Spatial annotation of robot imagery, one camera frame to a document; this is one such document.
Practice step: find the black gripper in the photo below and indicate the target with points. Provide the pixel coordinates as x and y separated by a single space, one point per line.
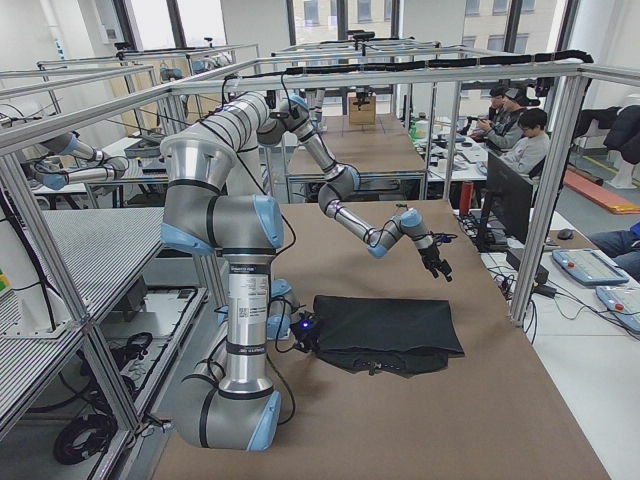
429 256
306 338

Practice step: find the black graphic t-shirt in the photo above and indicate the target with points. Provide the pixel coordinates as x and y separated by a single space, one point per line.
401 336

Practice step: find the black computer monitor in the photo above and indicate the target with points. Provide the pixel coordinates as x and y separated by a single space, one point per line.
509 199

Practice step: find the seated man grey sweater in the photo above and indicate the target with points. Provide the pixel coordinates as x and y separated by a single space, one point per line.
528 154

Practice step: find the teach pendant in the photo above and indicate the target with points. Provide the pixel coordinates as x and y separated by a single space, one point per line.
588 267

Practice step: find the cardboard box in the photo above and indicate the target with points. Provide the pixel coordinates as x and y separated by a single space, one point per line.
361 108

